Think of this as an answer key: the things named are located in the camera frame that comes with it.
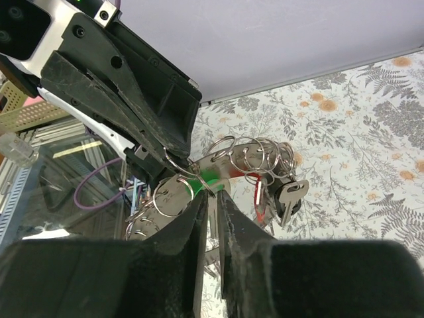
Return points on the steel disc with keyrings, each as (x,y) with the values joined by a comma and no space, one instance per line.
(188,201)

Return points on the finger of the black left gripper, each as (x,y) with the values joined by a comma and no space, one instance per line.
(114,77)

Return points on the red key tag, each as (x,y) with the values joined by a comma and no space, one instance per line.
(260,201)

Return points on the green key tag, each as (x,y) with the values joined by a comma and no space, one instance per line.
(211,178)

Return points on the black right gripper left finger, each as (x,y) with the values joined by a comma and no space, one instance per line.
(161,276)

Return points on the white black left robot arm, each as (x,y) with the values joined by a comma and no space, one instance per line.
(145,167)

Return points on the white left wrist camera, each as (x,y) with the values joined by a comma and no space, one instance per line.
(29,29)

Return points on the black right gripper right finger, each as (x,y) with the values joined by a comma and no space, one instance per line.
(262,276)

